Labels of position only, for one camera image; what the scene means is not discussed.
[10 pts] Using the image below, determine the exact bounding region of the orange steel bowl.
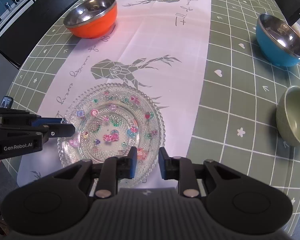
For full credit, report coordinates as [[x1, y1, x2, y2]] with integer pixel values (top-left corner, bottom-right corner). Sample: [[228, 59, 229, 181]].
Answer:
[[63, 0, 117, 38]]

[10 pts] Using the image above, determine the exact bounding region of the green ceramic bowl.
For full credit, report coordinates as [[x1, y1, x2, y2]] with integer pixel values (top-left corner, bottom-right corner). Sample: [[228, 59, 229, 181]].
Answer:
[[276, 86, 300, 147]]

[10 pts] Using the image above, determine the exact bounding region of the blue steel bowl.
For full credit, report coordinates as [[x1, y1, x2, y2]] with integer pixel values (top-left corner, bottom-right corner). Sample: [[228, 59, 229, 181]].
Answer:
[[256, 14, 300, 67]]

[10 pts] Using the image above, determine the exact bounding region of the clear glass decorated plate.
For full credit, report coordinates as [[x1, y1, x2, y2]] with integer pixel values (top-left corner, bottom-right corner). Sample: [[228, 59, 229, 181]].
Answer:
[[57, 83, 165, 188]]

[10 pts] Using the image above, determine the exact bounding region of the green grid tablecloth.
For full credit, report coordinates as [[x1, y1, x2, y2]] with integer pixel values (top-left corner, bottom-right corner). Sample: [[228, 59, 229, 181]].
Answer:
[[0, 0, 300, 235]]

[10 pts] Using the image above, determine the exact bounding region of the black chair left near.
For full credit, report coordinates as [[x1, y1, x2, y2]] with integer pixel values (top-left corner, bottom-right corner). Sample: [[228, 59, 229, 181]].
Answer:
[[0, 0, 78, 69]]

